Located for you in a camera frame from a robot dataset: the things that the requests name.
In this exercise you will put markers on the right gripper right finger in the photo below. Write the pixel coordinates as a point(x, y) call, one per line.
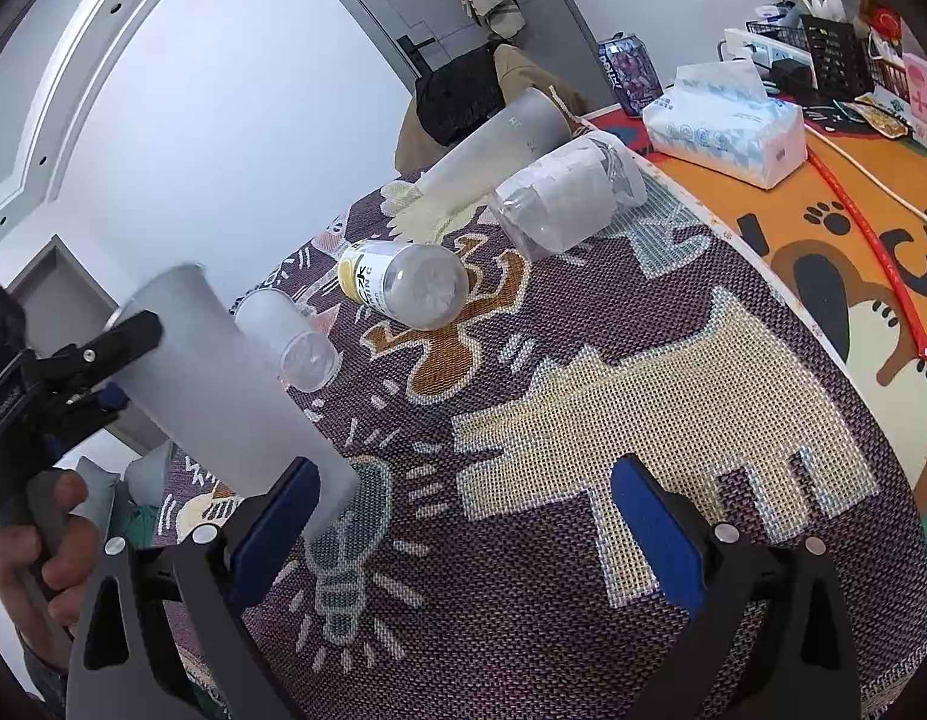
point(803, 663)

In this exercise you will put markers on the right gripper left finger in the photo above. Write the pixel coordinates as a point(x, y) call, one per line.
point(125, 662)

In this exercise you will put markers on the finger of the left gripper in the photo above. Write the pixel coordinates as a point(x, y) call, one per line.
point(76, 369)

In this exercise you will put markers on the frosted clear plastic cup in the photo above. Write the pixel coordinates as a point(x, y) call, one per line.
point(299, 353)

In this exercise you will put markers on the frosted cup far right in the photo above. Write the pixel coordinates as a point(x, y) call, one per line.
point(530, 127)

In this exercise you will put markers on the grey interior door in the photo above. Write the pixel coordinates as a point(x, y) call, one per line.
point(64, 305)

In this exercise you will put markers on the purple patterned woven tablecloth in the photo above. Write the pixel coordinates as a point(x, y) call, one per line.
point(483, 570)

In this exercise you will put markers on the yellow label plastic bottle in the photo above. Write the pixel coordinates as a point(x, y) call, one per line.
point(422, 286)

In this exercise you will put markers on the tan chair with coat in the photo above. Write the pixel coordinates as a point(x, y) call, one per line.
point(416, 150)

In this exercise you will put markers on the orange cartoon mat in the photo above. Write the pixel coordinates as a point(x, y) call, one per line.
point(848, 235)

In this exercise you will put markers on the black garment on chair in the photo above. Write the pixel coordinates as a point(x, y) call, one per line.
point(458, 98)

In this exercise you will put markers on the grey entrance door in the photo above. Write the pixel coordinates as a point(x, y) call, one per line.
point(417, 37)

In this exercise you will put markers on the crumpled clear plastic bottle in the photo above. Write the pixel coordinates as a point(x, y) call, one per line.
point(568, 195)

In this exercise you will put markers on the tissue pack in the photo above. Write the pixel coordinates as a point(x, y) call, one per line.
point(719, 116)

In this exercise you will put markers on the black mesh basket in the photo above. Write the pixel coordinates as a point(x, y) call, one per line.
point(837, 55)

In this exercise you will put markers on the blue soda can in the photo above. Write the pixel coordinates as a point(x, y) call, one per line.
point(630, 72)

